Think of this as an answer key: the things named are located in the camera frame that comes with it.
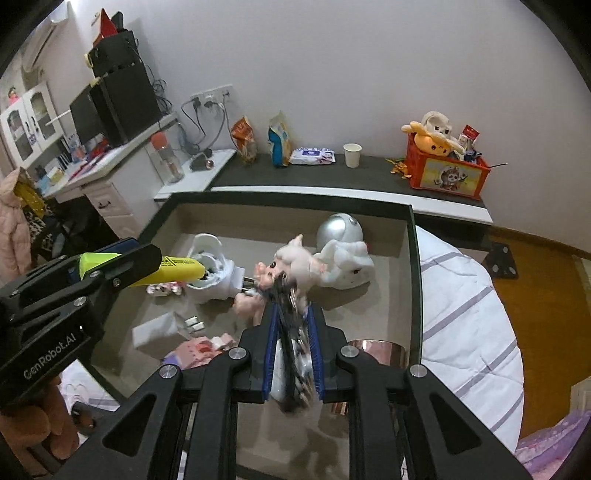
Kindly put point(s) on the wet wipes pack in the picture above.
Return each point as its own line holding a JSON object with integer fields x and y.
{"x": 311, "y": 156}

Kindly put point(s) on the leopard print cloth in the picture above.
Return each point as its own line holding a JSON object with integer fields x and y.
{"x": 39, "y": 230}

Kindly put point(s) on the small doll figure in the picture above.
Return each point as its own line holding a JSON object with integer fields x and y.
{"x": 14, "y": 95}

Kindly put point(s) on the person's left hand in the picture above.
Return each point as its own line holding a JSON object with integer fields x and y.
{"x": 46, "y": 424}

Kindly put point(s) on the white glass door cabinet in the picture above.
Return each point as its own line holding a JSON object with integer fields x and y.
{"x": 27, "y": 124}

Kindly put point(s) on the black monitor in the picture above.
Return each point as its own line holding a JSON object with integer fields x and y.
{"x": 87, "y": 115}

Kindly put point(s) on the red and white packet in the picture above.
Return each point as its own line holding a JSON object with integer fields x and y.
{"x": 470, "y": 137}

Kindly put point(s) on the black metal bracket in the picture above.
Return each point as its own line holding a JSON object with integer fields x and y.
{"x": 501, "y": 261}

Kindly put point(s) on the small white clips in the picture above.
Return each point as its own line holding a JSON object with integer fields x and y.
{"x": 194, "y": 324}

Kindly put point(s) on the dark topped long bench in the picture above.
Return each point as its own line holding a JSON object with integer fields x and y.
{"x": 323, "y": 177}

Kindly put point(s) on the pink patterned packet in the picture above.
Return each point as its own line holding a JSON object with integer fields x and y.
{"x": 205, "y": 350}

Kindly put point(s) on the white air conditioner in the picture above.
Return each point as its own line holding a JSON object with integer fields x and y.
{"x": 44, "y": 37}

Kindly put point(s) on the white astronaut figurine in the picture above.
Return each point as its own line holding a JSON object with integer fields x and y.
{"x": 344, "y": 249}

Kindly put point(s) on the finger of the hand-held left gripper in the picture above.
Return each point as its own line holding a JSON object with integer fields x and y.
{"x": 138, "y": 261}
{"x": 115, "y": 247}

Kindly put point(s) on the copper metal cup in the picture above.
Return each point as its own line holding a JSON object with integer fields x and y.
{"x": 383, "y": 355}

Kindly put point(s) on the orange snack bag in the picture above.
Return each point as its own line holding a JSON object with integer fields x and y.
{"x": 244, "y": 138}

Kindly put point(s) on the small dark cylinder gadget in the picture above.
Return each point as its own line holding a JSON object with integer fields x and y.
{"x": 202, "y": 161}

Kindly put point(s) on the red paper decoration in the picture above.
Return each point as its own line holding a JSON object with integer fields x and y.
{"x": 105, "y": 27}

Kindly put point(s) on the black box with yellow clips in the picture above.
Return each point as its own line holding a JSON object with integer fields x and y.
{"x": 113, "y": 55}

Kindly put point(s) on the small white box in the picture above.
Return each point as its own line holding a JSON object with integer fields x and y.
{"x": 154, "y": 334}

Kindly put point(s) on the white desk with drawers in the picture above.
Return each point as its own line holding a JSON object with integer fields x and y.
{"x": 115, "y": 194}

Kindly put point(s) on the white paper cup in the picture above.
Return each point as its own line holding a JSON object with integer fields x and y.
{"x": 352, "y": 156}

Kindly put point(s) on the white power strip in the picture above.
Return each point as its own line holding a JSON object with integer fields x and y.
{"x": 212, "y": 93}

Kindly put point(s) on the purple printed blanket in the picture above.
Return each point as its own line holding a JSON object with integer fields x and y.
{"x": 558, "y": 447}

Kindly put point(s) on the white striped quilt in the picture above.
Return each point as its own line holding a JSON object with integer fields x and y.
{"x": 466, "y": 332}

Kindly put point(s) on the white low cabinet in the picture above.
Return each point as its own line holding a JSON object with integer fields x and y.
{"x": 203, "y": 177}

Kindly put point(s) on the pink puffer jacket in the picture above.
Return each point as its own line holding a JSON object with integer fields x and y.
{"x": 11, "y": 226}

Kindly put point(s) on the pink shiny wrapper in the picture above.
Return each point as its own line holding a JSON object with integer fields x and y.
{"x": 166, "y": 290}

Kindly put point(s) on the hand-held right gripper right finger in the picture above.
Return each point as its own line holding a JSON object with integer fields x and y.
{"x": 317, "y": 360}

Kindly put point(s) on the clear bottle with red cap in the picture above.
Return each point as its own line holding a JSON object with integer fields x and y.
{"x": 167, "y": 159}

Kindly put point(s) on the yellow plush toy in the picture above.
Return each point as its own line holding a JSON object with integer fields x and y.
{"x": 434, "y": 141}

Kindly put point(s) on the yellow bag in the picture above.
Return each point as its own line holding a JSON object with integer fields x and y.
{"x": 30, "y": 196}

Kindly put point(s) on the small orange toy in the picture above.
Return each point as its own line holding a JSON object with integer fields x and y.
{"x": 399, "y": 168}

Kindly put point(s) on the white plastic appliance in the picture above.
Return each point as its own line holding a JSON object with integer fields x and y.
{"x": 212, "y": 272}

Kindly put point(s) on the yellow tube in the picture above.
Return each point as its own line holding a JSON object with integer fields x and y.
{"x": 180, "y": 267}

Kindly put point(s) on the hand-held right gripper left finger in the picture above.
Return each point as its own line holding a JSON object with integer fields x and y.
{"x": 270, "y": 360}

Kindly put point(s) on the red desk clutter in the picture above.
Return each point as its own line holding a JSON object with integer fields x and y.
{"x": 90, "y": 157}

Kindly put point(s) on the blue snack bag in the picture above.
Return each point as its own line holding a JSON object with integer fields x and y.
{"x": 279, "y": 143}

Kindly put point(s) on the red toy crate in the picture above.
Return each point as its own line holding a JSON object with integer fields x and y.
{"x": 443, "y": 173}

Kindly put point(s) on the white plush monkey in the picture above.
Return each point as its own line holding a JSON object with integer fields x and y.
{"x": 438, "y": 122}

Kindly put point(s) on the pink pig hat doll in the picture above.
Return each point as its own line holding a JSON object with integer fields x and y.
{"x": 291, "y": 263}

